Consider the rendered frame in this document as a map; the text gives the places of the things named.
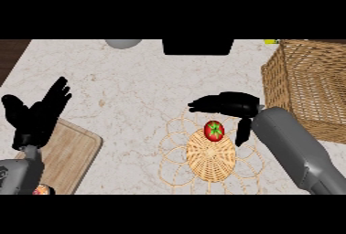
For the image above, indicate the grey round object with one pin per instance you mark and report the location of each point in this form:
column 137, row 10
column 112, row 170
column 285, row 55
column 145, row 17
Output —
column 121, row 43

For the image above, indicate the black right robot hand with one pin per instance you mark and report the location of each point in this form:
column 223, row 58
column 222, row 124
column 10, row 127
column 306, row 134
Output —
column 233, row 105

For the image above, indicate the pale wooden cutting board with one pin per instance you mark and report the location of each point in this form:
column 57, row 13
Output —
column 66, row 155

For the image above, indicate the round woven wicker placemat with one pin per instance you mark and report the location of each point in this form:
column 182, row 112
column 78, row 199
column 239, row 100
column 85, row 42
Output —
column 210, row 155

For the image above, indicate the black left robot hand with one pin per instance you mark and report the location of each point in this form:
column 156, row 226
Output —
column 40, row 112

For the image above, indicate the black appliance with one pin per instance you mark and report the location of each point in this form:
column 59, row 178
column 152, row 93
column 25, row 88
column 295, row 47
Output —
column 198, row 47

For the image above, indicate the red tomato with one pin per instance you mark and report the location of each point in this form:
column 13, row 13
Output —
column 213, row 131

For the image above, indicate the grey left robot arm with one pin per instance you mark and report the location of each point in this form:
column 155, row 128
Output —
column 19, row 173

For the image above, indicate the small yellow object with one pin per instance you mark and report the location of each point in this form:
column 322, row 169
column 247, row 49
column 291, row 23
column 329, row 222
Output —
column 270, row 41

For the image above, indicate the small orange pink object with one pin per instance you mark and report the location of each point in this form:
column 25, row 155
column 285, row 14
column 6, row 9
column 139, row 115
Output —
column 40, row 190

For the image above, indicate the brown wicker basket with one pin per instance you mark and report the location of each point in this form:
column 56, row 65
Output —
column 310, row 88

